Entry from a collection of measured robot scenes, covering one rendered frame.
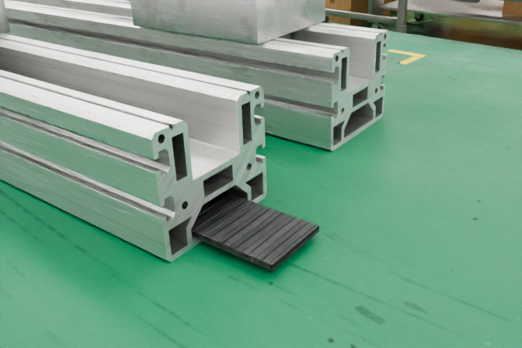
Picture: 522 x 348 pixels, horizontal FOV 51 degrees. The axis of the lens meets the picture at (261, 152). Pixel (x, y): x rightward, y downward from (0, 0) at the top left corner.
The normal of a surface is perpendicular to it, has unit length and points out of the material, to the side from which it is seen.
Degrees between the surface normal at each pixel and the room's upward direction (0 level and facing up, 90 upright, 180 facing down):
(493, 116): 0
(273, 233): 0
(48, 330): 0
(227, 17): 90
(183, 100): 90
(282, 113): 90
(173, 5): 90
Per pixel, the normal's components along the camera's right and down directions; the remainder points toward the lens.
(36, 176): -0.61, 0.36
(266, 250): -0.04, -0.91
